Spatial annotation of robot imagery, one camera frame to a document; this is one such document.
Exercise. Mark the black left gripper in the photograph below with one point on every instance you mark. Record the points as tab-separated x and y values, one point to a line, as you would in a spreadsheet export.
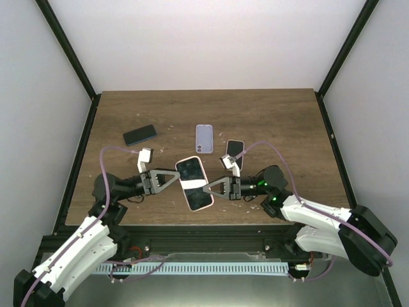
152	180

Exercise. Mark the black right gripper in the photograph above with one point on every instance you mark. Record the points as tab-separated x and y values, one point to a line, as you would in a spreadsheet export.
231	188

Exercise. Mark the pink phone case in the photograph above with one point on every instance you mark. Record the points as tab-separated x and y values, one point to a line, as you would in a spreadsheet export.
195	184

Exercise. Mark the white black phone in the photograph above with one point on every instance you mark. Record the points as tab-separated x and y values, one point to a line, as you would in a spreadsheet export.
193	182

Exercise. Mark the white phone case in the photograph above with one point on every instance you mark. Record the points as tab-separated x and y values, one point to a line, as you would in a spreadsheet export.
233	148

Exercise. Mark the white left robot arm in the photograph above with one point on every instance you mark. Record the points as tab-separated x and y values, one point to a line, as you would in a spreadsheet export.
98	239

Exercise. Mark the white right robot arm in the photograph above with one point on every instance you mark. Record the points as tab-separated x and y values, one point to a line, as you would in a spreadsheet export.
285	205

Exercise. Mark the blue black phone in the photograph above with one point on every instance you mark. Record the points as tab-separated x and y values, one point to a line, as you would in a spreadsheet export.
139	135

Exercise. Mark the lavender phone case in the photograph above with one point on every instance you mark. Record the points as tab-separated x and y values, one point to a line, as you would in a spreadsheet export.
204	139

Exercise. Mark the grey metal front plate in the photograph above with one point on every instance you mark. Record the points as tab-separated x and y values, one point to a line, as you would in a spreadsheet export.
329	283

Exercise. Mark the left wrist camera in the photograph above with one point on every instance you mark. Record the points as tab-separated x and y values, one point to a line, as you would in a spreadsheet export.
144	157

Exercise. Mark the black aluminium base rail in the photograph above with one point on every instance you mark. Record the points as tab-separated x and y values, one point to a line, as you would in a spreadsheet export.
276	240

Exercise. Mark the light blue slotted cable duct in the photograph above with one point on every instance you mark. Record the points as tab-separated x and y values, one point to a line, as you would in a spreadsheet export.
200	268

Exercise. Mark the black left frame post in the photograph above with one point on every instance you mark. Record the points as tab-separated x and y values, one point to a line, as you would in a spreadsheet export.
59	33

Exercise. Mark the black frame post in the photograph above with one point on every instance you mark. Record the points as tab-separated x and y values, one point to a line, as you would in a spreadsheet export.
348	44
59	33

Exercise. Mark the black right frame post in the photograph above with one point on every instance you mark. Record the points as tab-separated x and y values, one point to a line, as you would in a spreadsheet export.
348	44

